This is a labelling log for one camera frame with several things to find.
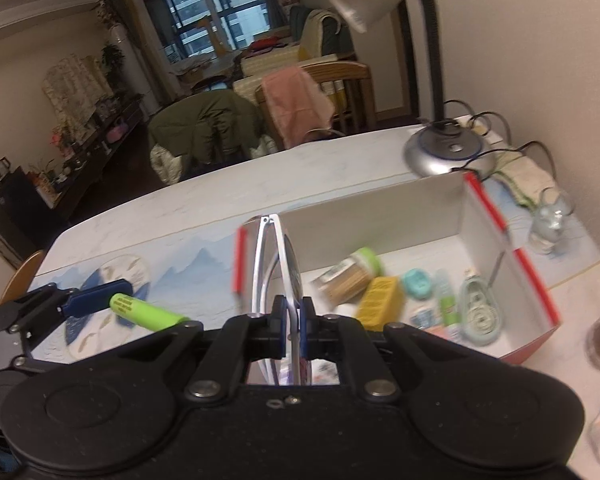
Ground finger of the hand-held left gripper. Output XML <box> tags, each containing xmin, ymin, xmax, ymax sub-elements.
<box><xmin>11</xmin><ymin>354</ymin><xmax>83</xmax><ymax>375</ymax></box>
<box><xmin>9</xmin><ymin>278</ymin><xmax>134</xmax><ymax>350</ymax></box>

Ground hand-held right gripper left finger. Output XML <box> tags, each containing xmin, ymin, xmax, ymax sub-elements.
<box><xmin>81</xmin><ymin>294</ymin><xmax>288</xmax><ymax>404</ymax></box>

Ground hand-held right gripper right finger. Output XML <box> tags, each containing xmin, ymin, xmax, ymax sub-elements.
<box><xmin>300</xmin><ymin>295</ymin><xmax>484</xmax><ymax>404</ymax></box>

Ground white sunglasses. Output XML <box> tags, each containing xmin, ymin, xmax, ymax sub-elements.
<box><xmin>252</xmin><ymin>214</ymin><xmax>316</xmax><ymax>388</ymax></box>

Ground small yellow box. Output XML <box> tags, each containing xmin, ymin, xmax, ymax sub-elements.
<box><xmin>355</xmin><ymin>276</ymin><xmax>406</xmax><ymax>332</ymax></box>

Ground small teal case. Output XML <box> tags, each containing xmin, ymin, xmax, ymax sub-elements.
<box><xmin>401</xmin><ymin>268</ymin><xmax>433</xmax><ymax>301</ymax></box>

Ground red cardboard box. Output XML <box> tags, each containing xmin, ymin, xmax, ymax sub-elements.
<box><xmin>232</xmin><ymin>170</ymin><xmax>563</xmax><ymax>366</ymax></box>

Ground light blue correction tape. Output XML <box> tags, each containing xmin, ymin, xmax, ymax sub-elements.
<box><xmin>459</xmin><ymin>267</ymin><xmax>504</xmax><ymax>345</ymax></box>

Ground wooden chair back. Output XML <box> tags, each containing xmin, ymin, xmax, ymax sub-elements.
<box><xmin>0</xmin><ymin>250</ymin><xmax>49</xmax><ymax>306</ymax></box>

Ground dark television cabinet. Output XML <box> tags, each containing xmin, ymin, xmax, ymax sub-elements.
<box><xmin>0</xmin><ymin>95</ymin><xmax>149</xmax><ymax>241</ymax></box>

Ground pink flowers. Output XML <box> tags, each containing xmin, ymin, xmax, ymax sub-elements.
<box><xmin>50</xmin><ymin>127</ymin><xmax>76</xmax><ymax>156</ymax></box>

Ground olive green jacket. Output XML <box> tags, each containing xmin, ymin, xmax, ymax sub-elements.
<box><xmin>147</xmin><ymin>91</ymin><xmax>263</xmax><ymax>166</ymax></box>

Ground white desk lamp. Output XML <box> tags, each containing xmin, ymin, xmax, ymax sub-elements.
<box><xmin>307</xmin><ymin>0</ymin><xmax>499</xmax><ymax>179</ymax></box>

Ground pink cloth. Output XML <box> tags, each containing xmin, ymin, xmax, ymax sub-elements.
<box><xmin>260</xmin><ymin>66</ymin><xmax>336</xmax><ymax>150</ymax></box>

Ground white standing air conditioner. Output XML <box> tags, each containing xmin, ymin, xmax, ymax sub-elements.
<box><xmin>109</xmin><ymin>25</ymin><xmax>159</xmax><ymax>116</ymax></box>

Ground green house plant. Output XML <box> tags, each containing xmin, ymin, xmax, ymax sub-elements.
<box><xmin>100</xmin><ymin>42</ymin><xmax>126</xmax><ymax>84</ymax></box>

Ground wooden dining chair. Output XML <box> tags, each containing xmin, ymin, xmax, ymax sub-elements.
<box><xmin>254</xmin><ymin>60</ymin><xmax>378</xmax><ymax>151</ymax></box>

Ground low coffee table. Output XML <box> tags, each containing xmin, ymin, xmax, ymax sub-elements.
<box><xmin>170</xmin><ymin>55</ymin><xmax>241</xmax><ymax>91</ymax></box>

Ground cream covered daybed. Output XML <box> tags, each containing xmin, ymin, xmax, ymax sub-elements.
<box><xmin>240</xmin><ymin>45</ymin><xmax>356</xmax><ymax>94</ymax></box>

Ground clear drinking glass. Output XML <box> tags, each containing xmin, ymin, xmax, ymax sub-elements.
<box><xmin>527</xmin><ymin>187</ymin><xmax>576</xmax><ymax>256</ymax></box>

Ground white green towel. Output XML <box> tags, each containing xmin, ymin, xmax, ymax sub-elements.
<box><xmin>495</xmin><ymin>152</ymin><xmax>564</xmax><ymax>209</ymax></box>

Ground wooden giraffe figure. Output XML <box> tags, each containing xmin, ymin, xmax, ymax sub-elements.
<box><xmin>197</xmin><ymin>15</ymin><xmax>229</xmax><ymax>56</ymax></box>

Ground cream sofa blanket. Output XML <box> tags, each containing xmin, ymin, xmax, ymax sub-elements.
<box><xmin>300</xmin><ymin>9</ymin><xmax>344</xmax><ymax>59</ymax></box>

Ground balcony window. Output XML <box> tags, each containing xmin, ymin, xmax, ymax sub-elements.
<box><xmin>142</xmin><ymin>0</ymin><xmax>281</xmax><ymax>63</ymax></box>

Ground dark teal sofa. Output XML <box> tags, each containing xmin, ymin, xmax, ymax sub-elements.
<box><xmin>289</xmin><ymin>4</ymin><xmax>354</xmax><ymax>59</ymax></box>

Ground floral wall cloth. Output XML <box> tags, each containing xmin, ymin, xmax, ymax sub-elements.
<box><xmin>42</xmin><ymin>55</ymin><xmax>114</xmax><ymax>126</ymax></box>

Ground black lamp cable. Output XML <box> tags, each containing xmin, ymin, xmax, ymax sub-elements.
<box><xmin>442</xmin><ymin>100</ymin><xmax>561</xmax><ymax>181</ymax></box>

